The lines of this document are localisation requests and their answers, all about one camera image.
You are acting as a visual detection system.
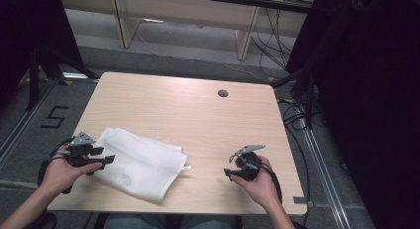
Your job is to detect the grey tape strip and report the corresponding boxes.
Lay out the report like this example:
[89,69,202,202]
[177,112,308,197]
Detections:
[292,195,315,209]

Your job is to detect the white cloth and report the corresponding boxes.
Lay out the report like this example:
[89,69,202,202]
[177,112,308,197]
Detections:
[88,127,193,204]

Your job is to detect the black curtain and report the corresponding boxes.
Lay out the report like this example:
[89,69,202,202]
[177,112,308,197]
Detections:
[0,0,86,111]
[284,0,420,229]

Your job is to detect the person's right hand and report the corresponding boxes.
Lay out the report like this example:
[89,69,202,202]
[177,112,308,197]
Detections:
[230,155,282,211]

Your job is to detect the bundle of black hanging cables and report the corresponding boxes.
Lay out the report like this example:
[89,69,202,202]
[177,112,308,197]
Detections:
[250,7,295,70]

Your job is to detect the black floor cables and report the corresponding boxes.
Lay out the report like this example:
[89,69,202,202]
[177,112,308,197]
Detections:
[277,95,329,203]

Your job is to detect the person's left hand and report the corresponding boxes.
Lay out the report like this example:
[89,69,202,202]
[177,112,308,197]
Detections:
[41,152,103,194]

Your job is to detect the aluminium floor rail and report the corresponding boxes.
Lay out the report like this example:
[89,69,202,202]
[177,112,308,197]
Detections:
[297,116,354,229]
[0,79,61,169]

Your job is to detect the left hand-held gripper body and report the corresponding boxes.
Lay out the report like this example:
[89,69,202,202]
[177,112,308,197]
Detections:
[56,131,105,168]

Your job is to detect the black metal stand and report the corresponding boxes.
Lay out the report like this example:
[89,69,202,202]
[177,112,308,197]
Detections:
[269,55,320,130]
[25,45,101,112]

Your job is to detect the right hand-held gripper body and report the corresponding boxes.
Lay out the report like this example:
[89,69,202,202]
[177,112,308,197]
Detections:
[229,144,267,182]

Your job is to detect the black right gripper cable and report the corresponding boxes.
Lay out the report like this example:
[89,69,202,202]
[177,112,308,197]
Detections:
[260,162,284,204]

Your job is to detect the person's legs in jeans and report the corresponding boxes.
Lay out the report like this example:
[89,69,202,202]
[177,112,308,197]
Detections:
[93,212,244,229]

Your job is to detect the light wooden desk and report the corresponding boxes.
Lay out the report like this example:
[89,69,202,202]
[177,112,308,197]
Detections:
[58,0,319,61]

